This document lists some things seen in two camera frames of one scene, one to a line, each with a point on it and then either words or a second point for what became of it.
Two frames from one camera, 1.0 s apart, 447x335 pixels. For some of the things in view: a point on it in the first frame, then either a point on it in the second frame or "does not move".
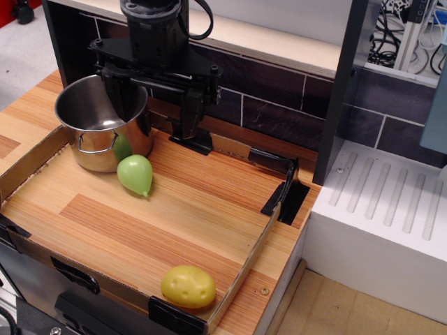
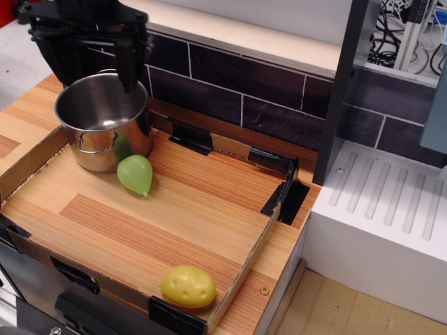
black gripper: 195,72 to 105,21
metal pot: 100,138 does not move
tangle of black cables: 385,47 does not move
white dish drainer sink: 380,223 does not move
